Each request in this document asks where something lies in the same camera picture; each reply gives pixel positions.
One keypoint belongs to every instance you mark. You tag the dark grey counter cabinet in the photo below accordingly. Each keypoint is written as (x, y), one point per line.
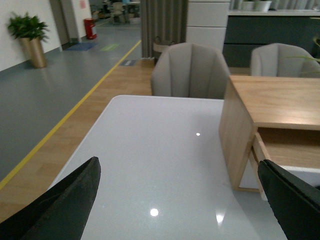
(245, 33)

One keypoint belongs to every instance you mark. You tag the grey armchair on right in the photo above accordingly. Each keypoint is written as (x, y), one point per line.
(283, 60)

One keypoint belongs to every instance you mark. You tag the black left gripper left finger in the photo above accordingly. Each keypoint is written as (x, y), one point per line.
(62, 212)

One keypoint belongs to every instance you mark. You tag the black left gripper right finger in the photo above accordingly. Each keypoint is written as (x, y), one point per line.
(294, 202)

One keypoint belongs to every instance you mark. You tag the grey curtain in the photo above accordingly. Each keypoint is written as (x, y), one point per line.
(162, 21)

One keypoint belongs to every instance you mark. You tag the grey armchair near table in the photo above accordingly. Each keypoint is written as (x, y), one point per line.
(190, 70)

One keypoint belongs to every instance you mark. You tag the white front wooden drawer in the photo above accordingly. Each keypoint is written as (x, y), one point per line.
(297, 151)

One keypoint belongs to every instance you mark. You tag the wooden drawer cabinet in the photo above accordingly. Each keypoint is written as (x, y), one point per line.
(261, 102)

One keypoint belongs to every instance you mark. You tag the round basket with handles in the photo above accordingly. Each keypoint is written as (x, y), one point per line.
(160, 45)

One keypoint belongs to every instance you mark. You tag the white drawer unit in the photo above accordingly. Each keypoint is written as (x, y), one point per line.
(207, 22)

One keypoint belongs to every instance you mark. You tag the white planter on counter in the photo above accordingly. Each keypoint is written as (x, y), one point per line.
(256, 5)

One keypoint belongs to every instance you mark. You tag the green plant leaves right edge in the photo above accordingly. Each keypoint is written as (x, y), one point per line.
(312, 55)

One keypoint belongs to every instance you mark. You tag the potted plant in gold pot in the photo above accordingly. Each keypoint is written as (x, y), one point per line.
(31, 31)

